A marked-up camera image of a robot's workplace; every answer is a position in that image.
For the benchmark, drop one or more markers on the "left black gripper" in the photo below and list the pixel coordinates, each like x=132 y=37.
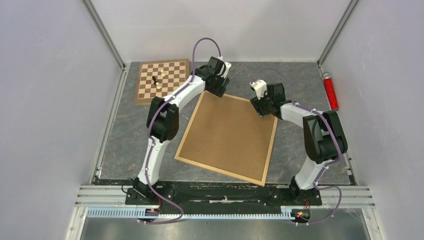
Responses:
x=220 y=90

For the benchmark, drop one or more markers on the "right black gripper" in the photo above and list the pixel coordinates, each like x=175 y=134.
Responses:
x=258 y=104

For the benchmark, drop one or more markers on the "red glitter microphone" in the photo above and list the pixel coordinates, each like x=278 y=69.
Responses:
x=330 y=90

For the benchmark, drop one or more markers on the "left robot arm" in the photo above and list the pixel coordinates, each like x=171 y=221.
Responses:
x=163 y=120

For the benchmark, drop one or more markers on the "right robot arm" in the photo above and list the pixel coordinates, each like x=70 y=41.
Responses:
x=324 y=138

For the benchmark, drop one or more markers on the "wooden chessboard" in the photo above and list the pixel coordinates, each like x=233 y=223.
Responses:
x=176 y=73

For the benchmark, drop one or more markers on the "black chess piece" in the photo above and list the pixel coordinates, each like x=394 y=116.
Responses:
x=155 y=81

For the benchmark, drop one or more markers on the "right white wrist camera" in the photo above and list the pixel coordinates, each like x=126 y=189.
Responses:
x=259 y=87

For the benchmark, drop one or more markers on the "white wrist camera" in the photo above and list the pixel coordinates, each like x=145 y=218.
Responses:
x=223 y=73
x=259 y=87

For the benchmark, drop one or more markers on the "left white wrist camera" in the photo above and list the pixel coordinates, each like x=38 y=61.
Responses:
x=223 y=73

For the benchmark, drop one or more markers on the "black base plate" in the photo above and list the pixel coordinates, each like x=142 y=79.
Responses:
x=221 y=198

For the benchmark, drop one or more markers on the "white slotted cable duct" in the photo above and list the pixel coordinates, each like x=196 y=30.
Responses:
x=154 y=214

